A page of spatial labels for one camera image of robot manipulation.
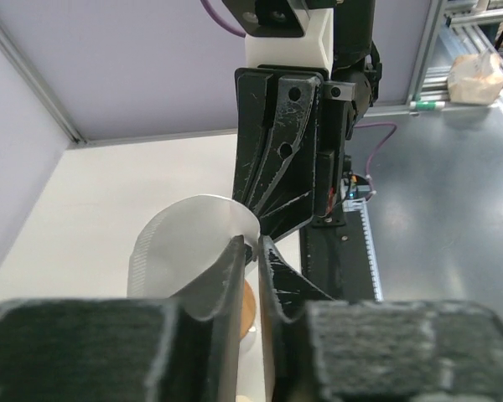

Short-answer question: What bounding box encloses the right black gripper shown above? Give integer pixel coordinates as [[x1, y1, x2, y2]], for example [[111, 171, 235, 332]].
[[232, 68, 374, 240]]

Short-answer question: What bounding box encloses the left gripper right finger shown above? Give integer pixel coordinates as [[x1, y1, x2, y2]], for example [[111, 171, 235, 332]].
[[257, 236, 503, 401]]

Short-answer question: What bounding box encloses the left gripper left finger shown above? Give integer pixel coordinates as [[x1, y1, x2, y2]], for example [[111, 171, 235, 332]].
[[0, 236, 246, 401]]

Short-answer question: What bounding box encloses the wooden dripper ring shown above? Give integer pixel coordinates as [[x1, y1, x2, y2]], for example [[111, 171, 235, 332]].
[[238, 280, 259, 336]]

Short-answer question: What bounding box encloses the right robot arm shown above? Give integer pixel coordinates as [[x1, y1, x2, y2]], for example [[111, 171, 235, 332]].
[[226, 1, 382, 240]]

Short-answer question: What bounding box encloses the green white marker pen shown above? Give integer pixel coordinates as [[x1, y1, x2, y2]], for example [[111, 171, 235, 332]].
[[409, 100, 448, 113]]

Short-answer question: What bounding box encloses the white paper bag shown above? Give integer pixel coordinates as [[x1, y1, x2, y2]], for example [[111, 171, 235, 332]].
[[447, 50, 503, 106]]

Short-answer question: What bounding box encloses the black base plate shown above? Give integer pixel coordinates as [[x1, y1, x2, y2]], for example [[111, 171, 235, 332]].
[[299, 175, 382, 302]]

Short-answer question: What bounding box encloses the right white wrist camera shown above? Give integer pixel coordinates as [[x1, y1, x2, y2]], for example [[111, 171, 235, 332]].
[[223, 0, 337, 72]]

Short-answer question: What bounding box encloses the grey cable duct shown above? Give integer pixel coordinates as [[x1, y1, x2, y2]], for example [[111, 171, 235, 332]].
[[342, 186, 384, 302]]

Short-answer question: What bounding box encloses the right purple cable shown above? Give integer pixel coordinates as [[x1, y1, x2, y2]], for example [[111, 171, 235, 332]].
[[199, 0, 399, 198]]

